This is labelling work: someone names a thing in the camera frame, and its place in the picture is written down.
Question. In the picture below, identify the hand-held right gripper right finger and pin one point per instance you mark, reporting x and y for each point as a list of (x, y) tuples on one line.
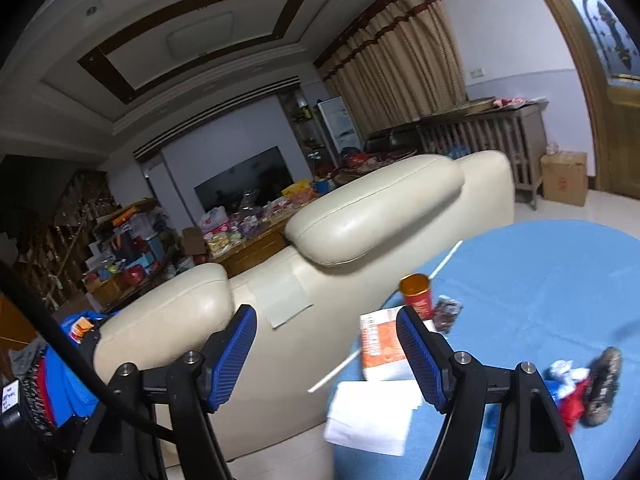
[(417, 355)]

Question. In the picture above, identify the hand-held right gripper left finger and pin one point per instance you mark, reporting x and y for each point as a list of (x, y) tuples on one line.
[(235, 350)]

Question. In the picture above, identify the red cloth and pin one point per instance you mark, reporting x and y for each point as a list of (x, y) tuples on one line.
[(572, 405)]

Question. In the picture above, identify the orange and white tissue pack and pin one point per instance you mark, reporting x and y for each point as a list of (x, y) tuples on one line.
[(380, 345)]

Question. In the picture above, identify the dark snack packet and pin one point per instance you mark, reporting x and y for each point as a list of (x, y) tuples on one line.
[(446, 312)]

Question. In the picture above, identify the red paper cup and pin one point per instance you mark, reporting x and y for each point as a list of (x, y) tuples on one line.
[(417, 300)]

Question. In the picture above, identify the white tissue stack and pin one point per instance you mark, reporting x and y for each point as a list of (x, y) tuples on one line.
[(370, 415)]

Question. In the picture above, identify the wooden coffee table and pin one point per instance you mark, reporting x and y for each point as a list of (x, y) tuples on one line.
[(255, 255)]

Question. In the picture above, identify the white straw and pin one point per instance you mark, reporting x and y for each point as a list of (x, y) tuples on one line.
[(445, 261)]

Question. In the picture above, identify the cluttered wooden tv cabinet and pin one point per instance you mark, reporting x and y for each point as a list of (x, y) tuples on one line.
[(250, 225)]

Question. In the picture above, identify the blue tablecloth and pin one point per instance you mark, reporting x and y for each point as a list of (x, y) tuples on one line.
[(525, 285)]

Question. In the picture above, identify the pile of colourful boxes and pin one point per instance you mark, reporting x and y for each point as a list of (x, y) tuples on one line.
[(130, 250)]

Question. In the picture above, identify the cream leather sofa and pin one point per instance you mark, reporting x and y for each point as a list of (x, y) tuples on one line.
[(375, 210)]

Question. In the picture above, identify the black television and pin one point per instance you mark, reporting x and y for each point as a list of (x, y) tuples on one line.
[(240, 182)]

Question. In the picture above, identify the blue clothing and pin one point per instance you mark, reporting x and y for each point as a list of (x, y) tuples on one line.
[(65, 375)]

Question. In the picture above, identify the dark speckled packet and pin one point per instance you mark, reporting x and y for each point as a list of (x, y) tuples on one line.
[(602, 385)]

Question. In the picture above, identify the dark wooden shelf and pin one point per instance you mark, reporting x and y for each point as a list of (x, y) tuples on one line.
[(55, 220)]

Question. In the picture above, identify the brown cardboard box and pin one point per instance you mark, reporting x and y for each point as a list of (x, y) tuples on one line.
[(562, 180)]

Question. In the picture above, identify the grey radiator cover cabinet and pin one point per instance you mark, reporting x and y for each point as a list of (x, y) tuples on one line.
[(500, 135)]

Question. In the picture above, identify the white fridge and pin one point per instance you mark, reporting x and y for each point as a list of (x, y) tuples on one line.
[(340, 125)]

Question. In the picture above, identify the beige curtain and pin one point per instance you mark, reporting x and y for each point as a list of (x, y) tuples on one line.
[(400, 70)]

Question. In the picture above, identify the wooden door with glass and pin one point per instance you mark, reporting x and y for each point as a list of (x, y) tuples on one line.
[(620, 135)]

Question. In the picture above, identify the square ceiling light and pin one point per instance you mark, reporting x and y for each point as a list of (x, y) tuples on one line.
[(200, 35)]

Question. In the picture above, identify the white wall socket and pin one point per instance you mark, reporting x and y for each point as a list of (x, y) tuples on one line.
[(478, 72)]

